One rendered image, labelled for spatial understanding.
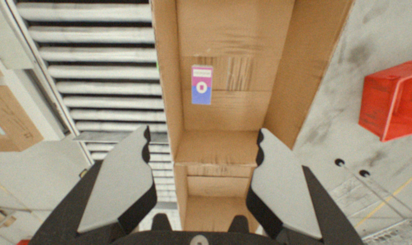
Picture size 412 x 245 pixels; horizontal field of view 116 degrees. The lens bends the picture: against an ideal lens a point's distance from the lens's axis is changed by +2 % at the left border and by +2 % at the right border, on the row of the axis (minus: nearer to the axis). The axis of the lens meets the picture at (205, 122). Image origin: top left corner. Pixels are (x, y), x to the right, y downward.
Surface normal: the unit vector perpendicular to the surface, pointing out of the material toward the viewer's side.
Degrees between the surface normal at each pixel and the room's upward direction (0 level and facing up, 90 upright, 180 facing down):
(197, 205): 89
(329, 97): 0
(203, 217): 90
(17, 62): 0
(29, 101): 0
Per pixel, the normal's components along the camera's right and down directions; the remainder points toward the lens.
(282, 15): -0.01, 0.46
